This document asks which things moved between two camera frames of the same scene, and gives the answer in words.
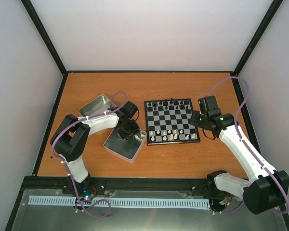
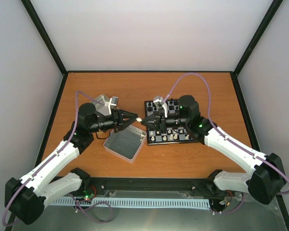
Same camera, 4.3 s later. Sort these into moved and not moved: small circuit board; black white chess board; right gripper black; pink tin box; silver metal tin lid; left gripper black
Moved: right gripper black; left gripper black
Not moved: small circuit board; silver metal tin lid; pink tin box; black white chess board
